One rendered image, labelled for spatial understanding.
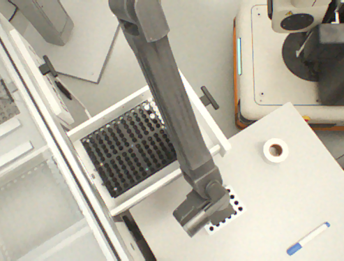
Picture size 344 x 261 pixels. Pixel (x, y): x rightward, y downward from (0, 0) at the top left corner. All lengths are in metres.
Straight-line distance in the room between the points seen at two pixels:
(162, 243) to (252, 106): 0.82
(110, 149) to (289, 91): 0.98
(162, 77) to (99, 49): 1.47
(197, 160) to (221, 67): 1.32
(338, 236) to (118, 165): 0.62
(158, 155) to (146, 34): 0.44
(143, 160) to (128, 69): 1.14
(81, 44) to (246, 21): 0.91
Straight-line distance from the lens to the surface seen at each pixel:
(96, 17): 2.13
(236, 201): 1.02
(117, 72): 1.99
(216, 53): 2.00
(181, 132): 0.64
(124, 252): 0.81
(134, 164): 0.90
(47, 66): 1.03
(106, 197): 0.97
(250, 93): 1.62
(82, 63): 2.02
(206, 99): 0.92
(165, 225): 1.02
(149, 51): 0.56
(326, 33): 1.26
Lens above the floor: 1.78
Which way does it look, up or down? 75 degrees down
